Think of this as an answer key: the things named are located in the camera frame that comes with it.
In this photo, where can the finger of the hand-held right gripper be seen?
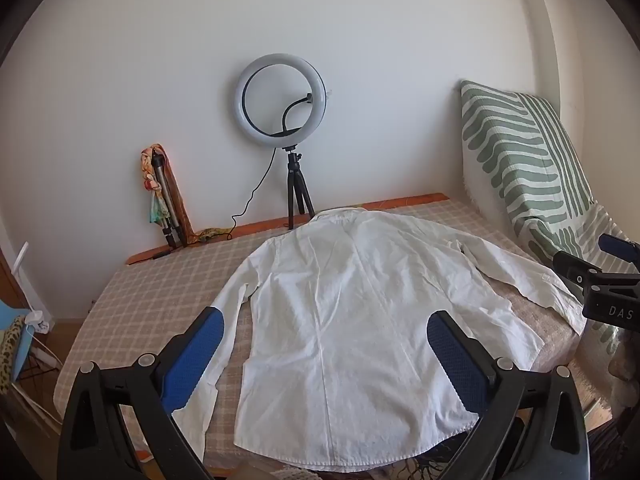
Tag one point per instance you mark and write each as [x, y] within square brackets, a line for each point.
[622, 249]
[575, 272]

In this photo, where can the black gooseneck phone holder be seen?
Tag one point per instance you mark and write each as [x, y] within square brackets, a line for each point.
[286, 115]

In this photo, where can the colourful patterned scarf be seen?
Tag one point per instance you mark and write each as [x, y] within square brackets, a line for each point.
[148, 165]

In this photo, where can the leopard print cloth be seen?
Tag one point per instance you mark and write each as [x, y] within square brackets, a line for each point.
[7, 355]

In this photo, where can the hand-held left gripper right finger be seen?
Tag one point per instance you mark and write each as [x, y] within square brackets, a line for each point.
[457, 360]

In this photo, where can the folded silver tripod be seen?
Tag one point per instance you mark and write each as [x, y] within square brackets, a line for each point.
[162, 180]

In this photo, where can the folded tripod with cloth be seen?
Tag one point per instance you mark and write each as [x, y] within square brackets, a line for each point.
[179, 205]

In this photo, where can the white long-sleeved shirt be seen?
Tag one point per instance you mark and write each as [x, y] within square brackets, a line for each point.
[350, 310]

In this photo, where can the beige plaid blanket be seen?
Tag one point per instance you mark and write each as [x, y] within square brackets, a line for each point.
[165, 280]

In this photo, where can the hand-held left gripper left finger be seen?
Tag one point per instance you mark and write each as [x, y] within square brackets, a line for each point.
[197, 355]

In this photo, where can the light blue chair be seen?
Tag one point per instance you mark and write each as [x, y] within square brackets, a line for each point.
[20, 355]

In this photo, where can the green striped white cushion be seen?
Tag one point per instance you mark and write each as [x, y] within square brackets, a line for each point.
[505, 150]

